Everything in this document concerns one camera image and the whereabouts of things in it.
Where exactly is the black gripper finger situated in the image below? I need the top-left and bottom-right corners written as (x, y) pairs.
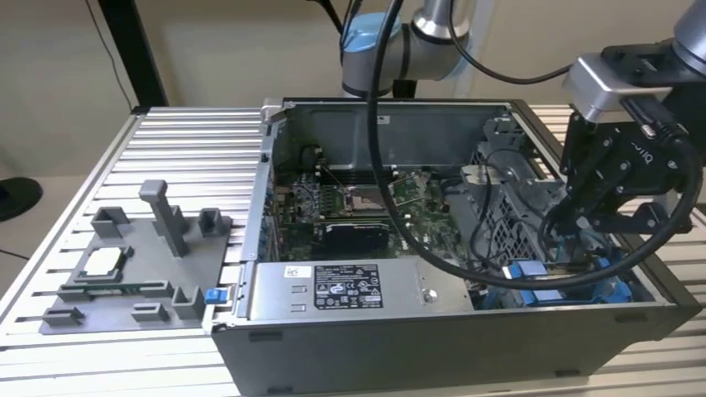
top-left (550, 114), bottom-right (630, 235)
top-left (593, 194), bottom-right (694, 237)

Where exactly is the black disk wire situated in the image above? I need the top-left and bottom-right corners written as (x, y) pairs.
top-left (538, 194), bottom-right (589, 270)

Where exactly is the blue disk carrier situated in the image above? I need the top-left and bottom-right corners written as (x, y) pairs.
top-left (506, 256), bottom-right (634, 310)

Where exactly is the grey metal disk bay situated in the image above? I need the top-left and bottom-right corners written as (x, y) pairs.
top-left (445, 117), bottom-right (578, 272)

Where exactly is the green motherboard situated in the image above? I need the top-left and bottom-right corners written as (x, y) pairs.
top-left (271, 164), bottom-right (482, 265)

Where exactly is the CPU socket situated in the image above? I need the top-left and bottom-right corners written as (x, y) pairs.
top-left (338, 184), bottom-right (389, 215)

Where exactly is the black graphics card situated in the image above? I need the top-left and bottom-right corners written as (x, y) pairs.
top-left (321, 222), bottom-right (391, 254)

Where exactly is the black power supply label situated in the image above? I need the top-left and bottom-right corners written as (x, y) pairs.
top-left (313, 264), bottom-right (385, 311)

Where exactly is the dark grey PC case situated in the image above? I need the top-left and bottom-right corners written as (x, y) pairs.
top-left (211, 98), bottom-right (696, 395)

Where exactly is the silver power supply unit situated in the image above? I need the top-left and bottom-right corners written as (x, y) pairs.
top-left (246, 259), bottom-right (477, 323)

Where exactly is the grey parts rack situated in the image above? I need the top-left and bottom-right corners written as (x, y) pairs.
top-left (38, 179), bottom-right (234, 335)

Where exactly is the green RAM stick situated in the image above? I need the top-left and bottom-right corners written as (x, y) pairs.
top-left (60, 280), bottom-right (169, 294)

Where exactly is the silver CPU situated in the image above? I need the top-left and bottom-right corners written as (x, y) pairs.
top-left (80, 248), bottom-right (125, 277)

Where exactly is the black round stand base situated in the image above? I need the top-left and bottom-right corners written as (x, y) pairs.
top-left (0, 176), bottom-right (44, 222)

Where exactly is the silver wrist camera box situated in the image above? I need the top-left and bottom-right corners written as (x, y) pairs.
top-left (561, 53), bottom-right (673, 124)

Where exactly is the black camera cable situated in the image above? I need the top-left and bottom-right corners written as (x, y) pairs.
top-left (447, 0), bottom-right (578, 84)

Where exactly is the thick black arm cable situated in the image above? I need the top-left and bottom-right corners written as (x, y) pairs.
top-left (366, 0), bottom-right (697, 291)

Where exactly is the thin wire locking lever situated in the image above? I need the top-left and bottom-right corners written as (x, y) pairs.
top-left (323, 166), bottom-right (355, 192)

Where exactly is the black frame post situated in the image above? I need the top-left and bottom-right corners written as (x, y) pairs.
top-left (98, 0), bottom-right (171, 109)

